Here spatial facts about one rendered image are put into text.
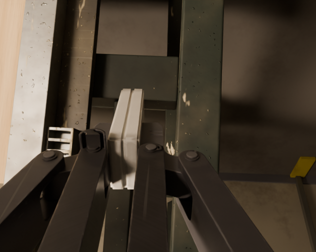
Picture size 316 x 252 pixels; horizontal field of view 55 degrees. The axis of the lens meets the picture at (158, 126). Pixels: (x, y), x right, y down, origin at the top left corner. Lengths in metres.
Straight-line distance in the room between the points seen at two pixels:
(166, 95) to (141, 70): 0.06
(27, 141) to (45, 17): 0.19
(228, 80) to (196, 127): 1.63
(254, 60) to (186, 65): 1.54
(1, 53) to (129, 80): 0.20
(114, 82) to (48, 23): 0.14
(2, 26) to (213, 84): 0.34
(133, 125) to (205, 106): 0.28
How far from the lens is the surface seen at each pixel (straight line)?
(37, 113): 0.47
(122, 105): 0.18
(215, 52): 0.45
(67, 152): 0.46
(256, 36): 1.86
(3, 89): 0.53
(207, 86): 0.43
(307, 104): 2.33
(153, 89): 0.52
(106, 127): 0.17
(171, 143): 1.21
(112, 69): 0.53
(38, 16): 0.52
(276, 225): 2.83
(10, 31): 0.55
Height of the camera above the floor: 1.51
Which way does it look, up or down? 39 degrees down
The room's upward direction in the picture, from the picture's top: 175 degrees counter-clockwise
